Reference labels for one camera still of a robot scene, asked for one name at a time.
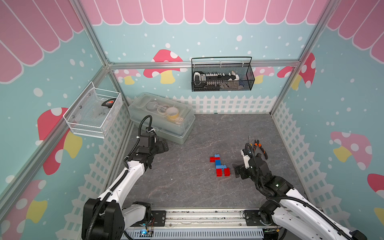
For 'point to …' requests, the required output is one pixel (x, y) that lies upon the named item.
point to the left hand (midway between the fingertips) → (159, 145)
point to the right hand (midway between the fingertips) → (240, 162)
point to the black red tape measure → (108, 103)
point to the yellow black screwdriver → (249, 140)
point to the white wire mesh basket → (93, 114)
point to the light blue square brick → (217, 155)
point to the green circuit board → (144, 233)
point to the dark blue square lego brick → (218, 162)
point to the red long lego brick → (212, 159)
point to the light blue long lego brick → (221, 166)
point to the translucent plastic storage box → (169, 120)
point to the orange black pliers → (256, 143)
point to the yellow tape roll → (172, 113)
